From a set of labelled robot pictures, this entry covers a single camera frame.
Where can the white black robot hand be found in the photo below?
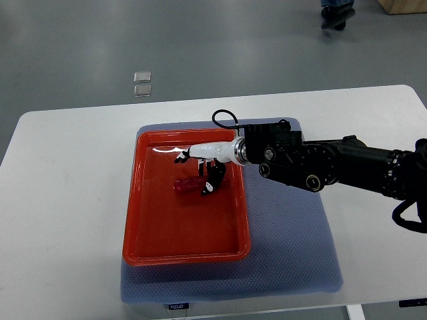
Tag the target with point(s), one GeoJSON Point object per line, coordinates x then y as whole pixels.
{"type": "Point", "coordinates": [223, 151]}

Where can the red pepper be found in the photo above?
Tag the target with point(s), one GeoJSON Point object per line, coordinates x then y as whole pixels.
{"type": "Point", "coordinates": [198, 183]}

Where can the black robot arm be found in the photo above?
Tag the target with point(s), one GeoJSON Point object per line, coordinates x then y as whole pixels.
{"type": "Point", "coordinates": [282, 155]}

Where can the red plastic tray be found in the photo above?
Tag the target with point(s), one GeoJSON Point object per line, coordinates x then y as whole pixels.
{"type": "Point", "coordinates": [165, 226]}

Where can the lower metal floor plate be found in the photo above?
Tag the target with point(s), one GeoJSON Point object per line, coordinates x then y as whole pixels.
{"type": "Point", "coordinates": [142, 90]}

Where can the metal floor plate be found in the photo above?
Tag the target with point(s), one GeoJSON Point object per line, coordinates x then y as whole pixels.
{"type": "Point", "coordinates": [142, 77]}
{"type": "Point", "coordinates": [142, 90]}

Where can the upper metal floor plate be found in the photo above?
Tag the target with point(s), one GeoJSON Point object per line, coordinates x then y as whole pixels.
{"type": "Point", "coordinates": [142, 77]}

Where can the blue grey mesh mat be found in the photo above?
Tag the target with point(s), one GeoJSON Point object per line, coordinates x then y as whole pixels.
{"type": "Point", "coordinates": [292, 250]}

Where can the black table label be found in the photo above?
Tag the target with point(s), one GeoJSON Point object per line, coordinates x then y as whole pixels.
{"type": "Point", "coordinates": [413, 303]}
{"type": "Point", "coordinates": [178, 306]}

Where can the black shoes of passerby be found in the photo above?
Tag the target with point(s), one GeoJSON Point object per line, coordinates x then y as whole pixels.
{"type": "Point", "coordinates": [335, 13]}

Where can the white table leg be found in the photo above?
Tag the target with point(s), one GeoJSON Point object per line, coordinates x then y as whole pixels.
{"type": "Point", "coordinates": [355, 312]}

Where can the wooden box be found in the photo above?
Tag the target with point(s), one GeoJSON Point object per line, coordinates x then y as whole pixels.
{"type": "Point", "coordinates": [397, 7]}

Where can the black right table label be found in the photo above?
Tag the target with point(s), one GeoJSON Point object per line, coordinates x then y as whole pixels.
{"type": "Point", "coordinates": [413, 303]}

